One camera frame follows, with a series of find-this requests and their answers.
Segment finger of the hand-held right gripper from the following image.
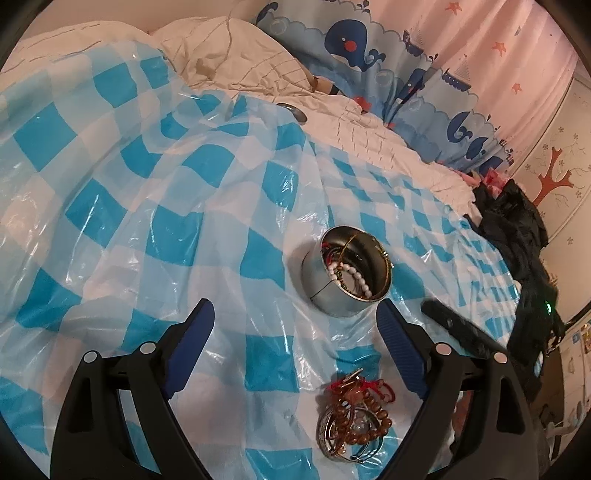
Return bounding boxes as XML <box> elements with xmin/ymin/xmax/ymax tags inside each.
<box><xmin>422</xmin><ymin>300</ymin><xmax>509</xmax><ymax>361</ymax></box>

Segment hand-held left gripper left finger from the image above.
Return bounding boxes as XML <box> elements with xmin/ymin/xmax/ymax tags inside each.
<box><xmin>51</xmin><ymin>298</ymin><xmax>216</xmax><ymax>480</ymax></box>

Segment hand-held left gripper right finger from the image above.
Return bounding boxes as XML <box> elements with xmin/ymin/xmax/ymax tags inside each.
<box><xmin>376</xmin><ymin>299</ymin><xmax>548</xmax><ymax>480</ymax></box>

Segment white bead bracelet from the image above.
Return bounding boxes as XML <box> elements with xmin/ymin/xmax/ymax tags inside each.
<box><xmin>329</xmin><ymin>262</ymin><xmax>373</xmax><ymax>299</ymax></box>

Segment pile of mixed bracelets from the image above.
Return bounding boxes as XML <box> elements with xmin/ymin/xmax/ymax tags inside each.
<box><xmin>316</xmin><ymin>368</ymin><xmax>399</xmax><ymax>462</ymax></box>

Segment round metal tin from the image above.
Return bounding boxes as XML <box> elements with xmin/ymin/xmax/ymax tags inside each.
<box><xmin>301</xmin><ymin>225</ymin><xmax>393</xmax><ymax>318</ymax></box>

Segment dark clothes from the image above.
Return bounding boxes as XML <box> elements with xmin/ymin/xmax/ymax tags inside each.
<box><xmin>466</xmin><ymin>178</ymin><xmax>557</xmax><ymax>305</ymax></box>

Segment blue white checkered plastic sheet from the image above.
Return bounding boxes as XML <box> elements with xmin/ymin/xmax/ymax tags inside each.
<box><xmin>0</xmin><ymin>39</ymin><xmax>546</xmax><ymax>480</ymax></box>

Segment pink cloth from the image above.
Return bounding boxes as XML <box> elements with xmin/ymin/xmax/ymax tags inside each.
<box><xmin>478</xmin><ymin>167</ymin><xmax>511</xmax><ymax>195</ymax></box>

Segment white quilt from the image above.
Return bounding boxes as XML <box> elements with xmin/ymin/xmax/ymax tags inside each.
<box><xmin>0</xmin><ymin>18</ymin><xmax>481</xmax><ymax>222</ymax></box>

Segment round metal tin lid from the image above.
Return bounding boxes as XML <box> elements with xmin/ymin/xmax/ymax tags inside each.
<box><xmin>276</xmin><ymin>103</ymin><xmax>308</xmax><ymax>124</ymax></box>

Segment beige striped pillow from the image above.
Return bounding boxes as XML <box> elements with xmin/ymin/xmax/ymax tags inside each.
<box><xmin>150</xmin><ymin>16</ymin><xmax>319</xmax><ymax>100</ymax></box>

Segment whale print curtain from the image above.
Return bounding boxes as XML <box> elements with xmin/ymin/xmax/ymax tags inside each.
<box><xmin>252</xmin><ymin>0</ymin><xmax>581</xmax><ymax>174</ymax></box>

